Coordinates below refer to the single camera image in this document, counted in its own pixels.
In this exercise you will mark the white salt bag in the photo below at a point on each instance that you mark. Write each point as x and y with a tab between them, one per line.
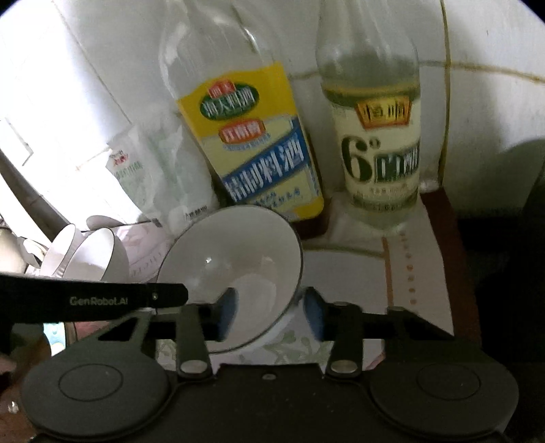
170	183

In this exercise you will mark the clear vinegar bottle yellow cap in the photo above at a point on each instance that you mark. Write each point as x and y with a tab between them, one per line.
374	170

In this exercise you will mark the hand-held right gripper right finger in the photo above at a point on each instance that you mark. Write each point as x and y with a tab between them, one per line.
313	315

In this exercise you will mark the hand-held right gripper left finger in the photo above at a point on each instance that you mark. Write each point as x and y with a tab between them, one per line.
228	315

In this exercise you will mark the yellow label cooking wine bottle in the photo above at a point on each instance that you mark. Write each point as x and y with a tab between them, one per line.
255	170

